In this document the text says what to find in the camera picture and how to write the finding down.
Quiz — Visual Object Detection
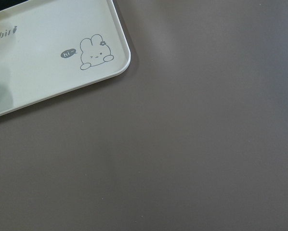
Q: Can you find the cream rabbit tray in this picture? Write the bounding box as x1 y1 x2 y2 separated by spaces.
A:
0 0 131 116

